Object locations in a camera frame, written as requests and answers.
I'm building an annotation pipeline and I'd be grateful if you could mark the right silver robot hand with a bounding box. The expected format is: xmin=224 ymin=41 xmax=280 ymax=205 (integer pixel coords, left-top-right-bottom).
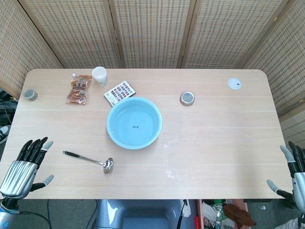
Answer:
xmin=266 ymin=141 xmax=305 ymax=210

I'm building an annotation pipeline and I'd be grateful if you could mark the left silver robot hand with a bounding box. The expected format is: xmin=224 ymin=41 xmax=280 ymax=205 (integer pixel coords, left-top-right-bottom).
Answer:
xmin=0 ymin=136 xmax=55 ymax=200

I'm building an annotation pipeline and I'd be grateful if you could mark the metal ladle with black handle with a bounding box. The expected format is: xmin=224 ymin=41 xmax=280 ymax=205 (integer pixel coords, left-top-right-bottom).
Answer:
xmin=62 ymin=150 xmax=114 ymax=174

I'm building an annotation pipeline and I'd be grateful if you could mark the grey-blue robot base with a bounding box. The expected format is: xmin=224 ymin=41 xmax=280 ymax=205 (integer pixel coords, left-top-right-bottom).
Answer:
xmin=95 ymin=199 xmax=183 ymax=229

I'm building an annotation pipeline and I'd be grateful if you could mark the light blue plastic basin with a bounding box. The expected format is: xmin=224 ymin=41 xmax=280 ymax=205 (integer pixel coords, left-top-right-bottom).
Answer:
xmin=106 ymin=96 xmax=163 ymax=150

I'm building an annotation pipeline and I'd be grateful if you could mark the black and white sneaker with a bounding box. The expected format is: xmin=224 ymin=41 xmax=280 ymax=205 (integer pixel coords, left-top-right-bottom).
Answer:
xmin=0 ymin=125 xmax=11 ymax=145

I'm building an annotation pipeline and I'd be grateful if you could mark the small grey round tin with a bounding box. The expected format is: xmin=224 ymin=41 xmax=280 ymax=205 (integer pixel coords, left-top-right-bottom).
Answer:
xmin=22 ymin=89 xmax=38 ymax=102

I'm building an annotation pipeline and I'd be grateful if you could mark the orange sauce pouch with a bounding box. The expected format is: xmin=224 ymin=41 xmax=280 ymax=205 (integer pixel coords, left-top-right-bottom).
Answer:
xmin=65 ymin=73 xmax=93 ymax=105

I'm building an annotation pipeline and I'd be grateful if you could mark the red-brown storage box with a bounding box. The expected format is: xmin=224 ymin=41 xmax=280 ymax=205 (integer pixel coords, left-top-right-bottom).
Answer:
xmin=195 ymin=199 xmax=257 ymax=229

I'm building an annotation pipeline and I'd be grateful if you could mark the white perforated paddle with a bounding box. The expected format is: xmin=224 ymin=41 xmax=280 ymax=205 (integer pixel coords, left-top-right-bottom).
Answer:
xmin=180 ymin=199 xmax=192 ymax=218

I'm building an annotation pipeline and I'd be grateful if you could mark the white round grommet cover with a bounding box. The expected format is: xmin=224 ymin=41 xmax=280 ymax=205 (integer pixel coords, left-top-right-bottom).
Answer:
xmin=227 ymin=77 xmax=243 ymax=91

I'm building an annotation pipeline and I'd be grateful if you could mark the white paper cup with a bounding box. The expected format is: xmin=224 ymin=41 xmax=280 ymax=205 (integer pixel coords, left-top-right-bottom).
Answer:
xmin=91 ymin=66 xmax=108 ymax=87

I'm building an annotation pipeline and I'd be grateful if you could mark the flat box with colourful grid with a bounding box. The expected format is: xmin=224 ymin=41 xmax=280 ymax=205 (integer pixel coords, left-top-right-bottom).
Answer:
xmin=103 ymin=80 xmax=137 ymax=107

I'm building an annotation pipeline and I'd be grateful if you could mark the round tin with gold rim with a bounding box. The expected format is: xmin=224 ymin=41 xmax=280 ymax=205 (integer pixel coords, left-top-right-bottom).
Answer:
xmin=179 ymin=91 xmax=196 ymax=106

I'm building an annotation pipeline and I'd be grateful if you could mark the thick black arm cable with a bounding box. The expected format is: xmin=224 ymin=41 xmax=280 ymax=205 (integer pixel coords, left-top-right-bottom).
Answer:
xmin=14 ymin=210 xmax=52 ymax=229

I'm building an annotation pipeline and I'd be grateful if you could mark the black cable bundle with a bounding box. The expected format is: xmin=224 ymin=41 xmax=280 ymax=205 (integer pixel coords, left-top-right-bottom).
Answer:
xmin=0 ymin=89 xmax=19 ymax=125

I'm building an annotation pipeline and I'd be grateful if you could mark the thin dark floor cable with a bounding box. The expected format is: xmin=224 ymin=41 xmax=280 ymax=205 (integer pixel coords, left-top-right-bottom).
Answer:
xmin=87 ymin=199 xmax=99 ymax=229

